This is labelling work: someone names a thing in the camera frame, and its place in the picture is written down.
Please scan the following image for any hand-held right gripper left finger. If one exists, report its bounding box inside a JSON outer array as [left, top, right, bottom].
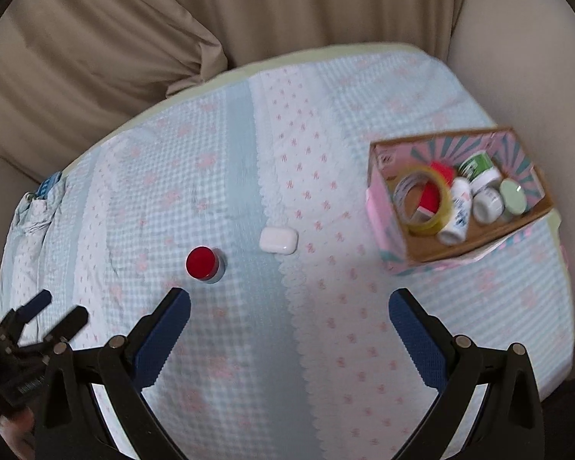
[[34, 287, 192, 460]]

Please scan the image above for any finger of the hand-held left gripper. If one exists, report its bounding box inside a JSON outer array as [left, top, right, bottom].
[[10, 290, 53, 329], [41, 307, 89, 347]]

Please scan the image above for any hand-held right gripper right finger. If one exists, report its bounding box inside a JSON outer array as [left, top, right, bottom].
[[388, 288, 544, 460]]

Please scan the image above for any red lid clear jar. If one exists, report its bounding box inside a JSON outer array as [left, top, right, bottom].
[[186, 246, 226, 283]]

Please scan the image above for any patterned cardboard box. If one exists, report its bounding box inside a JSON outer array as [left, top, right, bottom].
[[365, 127, 554, 276]]

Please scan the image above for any clear yellow tape roll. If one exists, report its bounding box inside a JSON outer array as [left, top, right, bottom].
[[393, 164, 453, 237]]

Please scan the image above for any white printed bottle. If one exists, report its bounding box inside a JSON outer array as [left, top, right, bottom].
[[437, 177, 474, 246]]

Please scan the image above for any red rectangular box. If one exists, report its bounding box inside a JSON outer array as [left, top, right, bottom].
[[412, 160, 453, 216]]

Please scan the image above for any small black jar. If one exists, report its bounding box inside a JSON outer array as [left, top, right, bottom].
[[473, 187, 504, 225]]

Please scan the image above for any white earbuds case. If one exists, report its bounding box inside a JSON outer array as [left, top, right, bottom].
[[260, 227, 299, 254]]

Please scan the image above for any pale green round jar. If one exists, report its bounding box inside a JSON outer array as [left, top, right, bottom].
[[498, 178, 529, 216]]

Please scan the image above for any white jar green lid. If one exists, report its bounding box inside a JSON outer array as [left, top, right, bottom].
[[457, 151, 501, 192]]

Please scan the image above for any person's left hand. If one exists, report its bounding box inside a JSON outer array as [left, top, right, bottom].
[[0, 409, 38, 458]]

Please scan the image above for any crumpled light blue cloth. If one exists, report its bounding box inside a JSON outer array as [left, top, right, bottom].
[[0, 187, 63, 274]]

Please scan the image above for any upholstered headboard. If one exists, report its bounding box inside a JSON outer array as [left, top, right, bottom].
[[0, 153, 63, 274]]

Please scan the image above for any blue packet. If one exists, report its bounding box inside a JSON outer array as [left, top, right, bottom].
[[37, 172, 61, 200]]

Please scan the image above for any blue pink checked blanket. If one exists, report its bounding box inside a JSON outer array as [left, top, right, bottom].
[[0, 48, 573, 460]]

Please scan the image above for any beige curtain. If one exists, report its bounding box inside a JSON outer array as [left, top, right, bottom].
[[141, 0, 471, 70], [0, 0, 229, 166]]

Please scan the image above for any pale green bed sheet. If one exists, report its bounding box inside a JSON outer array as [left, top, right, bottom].
[[60, 42, 571, 269]]

